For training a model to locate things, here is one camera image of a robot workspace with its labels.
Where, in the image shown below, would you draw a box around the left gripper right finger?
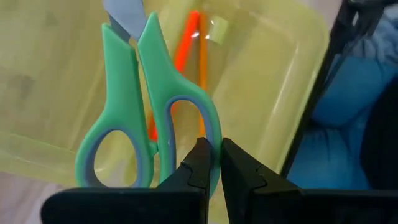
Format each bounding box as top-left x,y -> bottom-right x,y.
220,138 -> 398,224

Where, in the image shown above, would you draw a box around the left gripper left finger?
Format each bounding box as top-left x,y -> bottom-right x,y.
40,136 -> 216,224

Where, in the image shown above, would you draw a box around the translucent yellow-green pencil box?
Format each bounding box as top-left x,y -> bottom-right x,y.
0,0 -> 331,224

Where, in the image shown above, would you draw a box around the teal scissors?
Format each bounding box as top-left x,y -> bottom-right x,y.
74,0 -> 223,200

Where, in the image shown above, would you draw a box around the thin orange pencil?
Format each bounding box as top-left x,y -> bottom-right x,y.
197,14 -> 209,138

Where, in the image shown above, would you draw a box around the orange marker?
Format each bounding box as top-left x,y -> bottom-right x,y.
147,10 -> 201,142

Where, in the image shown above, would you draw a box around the blue fabric object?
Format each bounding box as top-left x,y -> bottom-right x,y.
285,6 -> 398,191

